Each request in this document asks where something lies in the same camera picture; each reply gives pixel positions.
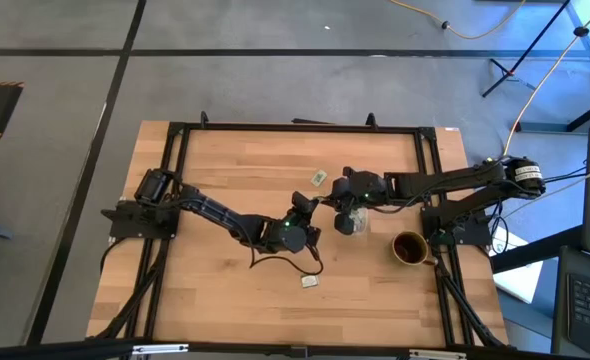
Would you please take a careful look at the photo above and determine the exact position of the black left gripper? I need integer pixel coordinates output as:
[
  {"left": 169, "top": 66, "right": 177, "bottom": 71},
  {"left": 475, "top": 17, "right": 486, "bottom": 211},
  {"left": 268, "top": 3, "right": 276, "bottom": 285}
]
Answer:
[{"left": 274, "top": 190, "right": 323, "bottom": 254}]

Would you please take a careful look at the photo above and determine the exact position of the clear plastic bin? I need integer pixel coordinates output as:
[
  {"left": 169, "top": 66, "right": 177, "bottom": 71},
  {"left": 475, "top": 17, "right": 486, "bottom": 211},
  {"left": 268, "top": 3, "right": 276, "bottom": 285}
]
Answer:
[{"left": 342, "top": 204, "right": 372, "bottom": 237}]

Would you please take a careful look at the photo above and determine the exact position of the olive ceramic mug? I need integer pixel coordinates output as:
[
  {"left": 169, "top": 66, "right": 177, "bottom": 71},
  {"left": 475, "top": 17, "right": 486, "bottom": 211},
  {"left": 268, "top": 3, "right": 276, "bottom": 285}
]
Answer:
[{"left": 391, "top": 230, "right": 439, "bottom": 267}]

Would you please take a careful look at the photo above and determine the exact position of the black rig crossbeam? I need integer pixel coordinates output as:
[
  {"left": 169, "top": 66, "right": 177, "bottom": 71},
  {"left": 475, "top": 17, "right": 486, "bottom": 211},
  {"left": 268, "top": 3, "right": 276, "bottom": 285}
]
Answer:
[{"left": 0, "top": 338, "right": 590, "bottom": 360}]

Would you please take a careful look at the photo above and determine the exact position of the black left camera cable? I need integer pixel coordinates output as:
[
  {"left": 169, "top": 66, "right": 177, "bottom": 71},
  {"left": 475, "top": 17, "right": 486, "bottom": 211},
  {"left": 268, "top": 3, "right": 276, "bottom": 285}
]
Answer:
[{"left": 247, "top": 234, "right": 325, "bottom": 277}]

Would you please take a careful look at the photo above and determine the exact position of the black aluminium table frame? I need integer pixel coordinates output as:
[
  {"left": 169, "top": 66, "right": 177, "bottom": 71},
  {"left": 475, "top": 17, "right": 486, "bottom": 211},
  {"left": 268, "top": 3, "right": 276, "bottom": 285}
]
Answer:
[{"left": 85, "top": 110, "right": 514, "bottom": 351}]

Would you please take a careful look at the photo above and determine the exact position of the yellow cable with bead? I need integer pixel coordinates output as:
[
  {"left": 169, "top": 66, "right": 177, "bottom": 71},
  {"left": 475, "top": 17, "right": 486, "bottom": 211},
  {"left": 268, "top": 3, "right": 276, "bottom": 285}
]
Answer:
[
  {"left": 502, "top": 0, "right": 590, "bottom": 157},
  {"left": 388, "top": 0, "right": 527, "bottom": 40}
]

